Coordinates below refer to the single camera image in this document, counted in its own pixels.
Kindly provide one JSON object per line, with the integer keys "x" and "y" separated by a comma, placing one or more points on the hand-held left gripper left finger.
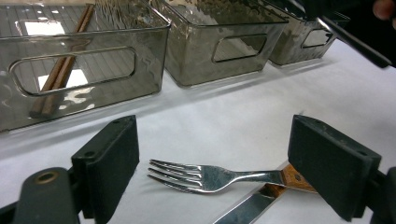
{"x": 109, "y": 161}

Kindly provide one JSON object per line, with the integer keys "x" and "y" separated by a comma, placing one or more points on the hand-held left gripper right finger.
{"x": 330, "y": 165}

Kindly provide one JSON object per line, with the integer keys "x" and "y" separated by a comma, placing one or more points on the smoky clear plastic bin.
{"x": 146, "y": 62}
{"x": 289, "y": 49}
{"x": 193, "y": 59}

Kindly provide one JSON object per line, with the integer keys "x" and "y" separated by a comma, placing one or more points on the brown wooden chopstick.
{"x": 63, "y": 77}
{"x": 53, "y": 77}

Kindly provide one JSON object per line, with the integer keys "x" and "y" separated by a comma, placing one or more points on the white table board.
{"x": 218, "y": 124}

